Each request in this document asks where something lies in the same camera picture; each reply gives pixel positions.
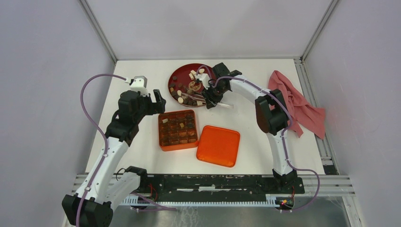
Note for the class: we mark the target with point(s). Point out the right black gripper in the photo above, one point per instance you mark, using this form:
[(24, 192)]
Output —
[(211, 100)]

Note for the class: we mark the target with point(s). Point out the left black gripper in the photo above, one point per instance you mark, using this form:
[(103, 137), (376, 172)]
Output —
[(155, 107)]

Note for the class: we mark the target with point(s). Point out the metal tongs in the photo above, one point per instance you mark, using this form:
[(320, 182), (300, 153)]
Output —
[(201, 99)]

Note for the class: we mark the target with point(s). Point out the orange chocolate box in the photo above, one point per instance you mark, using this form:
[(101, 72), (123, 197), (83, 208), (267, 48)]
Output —
[(171, 136)]

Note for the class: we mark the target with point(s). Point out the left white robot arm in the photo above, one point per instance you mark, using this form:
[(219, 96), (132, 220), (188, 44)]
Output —
[(95, 201)]

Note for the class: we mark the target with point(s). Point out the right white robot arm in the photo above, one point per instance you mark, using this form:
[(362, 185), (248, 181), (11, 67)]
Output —
[(272, 115)]

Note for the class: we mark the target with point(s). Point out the round red tray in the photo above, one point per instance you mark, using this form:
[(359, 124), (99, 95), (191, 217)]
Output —
[(180, 80)]

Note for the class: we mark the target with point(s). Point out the orange box lid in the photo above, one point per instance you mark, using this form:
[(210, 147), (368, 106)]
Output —
[(218, 146)]

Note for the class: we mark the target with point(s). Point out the pink cloth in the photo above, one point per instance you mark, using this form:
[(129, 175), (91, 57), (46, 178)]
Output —
[(302, 112)]

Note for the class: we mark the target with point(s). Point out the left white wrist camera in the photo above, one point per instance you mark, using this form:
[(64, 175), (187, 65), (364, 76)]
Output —
[(138, 84)]

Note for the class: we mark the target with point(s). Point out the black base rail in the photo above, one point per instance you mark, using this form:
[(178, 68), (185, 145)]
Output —
[(216, 188)]

